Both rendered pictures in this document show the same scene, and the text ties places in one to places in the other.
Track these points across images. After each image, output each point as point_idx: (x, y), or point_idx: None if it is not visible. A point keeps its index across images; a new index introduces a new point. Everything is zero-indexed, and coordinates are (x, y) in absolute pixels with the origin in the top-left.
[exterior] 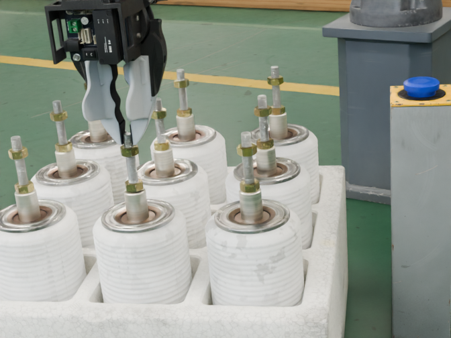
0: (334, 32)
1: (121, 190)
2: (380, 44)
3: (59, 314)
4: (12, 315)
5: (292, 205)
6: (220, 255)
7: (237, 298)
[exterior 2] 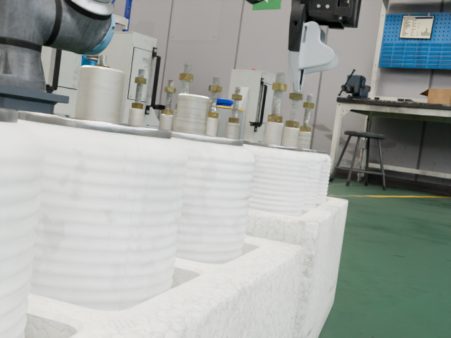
0: (2, 88)
1: None
2: (31, 102)
3: (329, 212)
4: (326, 218)
5: None
6: (321, 169)
7: (324, 197)
